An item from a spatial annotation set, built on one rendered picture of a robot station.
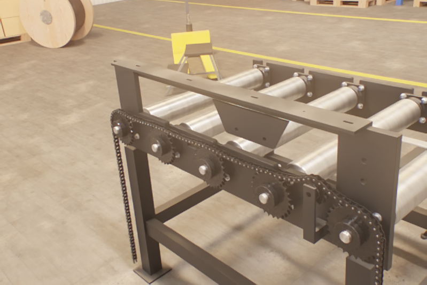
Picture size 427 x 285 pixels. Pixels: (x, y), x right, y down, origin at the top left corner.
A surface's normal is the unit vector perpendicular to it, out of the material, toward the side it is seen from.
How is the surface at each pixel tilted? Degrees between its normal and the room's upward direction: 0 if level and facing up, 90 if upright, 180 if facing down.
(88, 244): 0
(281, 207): 90
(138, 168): 90
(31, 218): 0
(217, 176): 90
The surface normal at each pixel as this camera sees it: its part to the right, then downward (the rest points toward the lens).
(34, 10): -0.32, 0.39
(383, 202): -0.73, 0.31
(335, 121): -0.07, -0.92
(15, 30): 0.62, 0.26
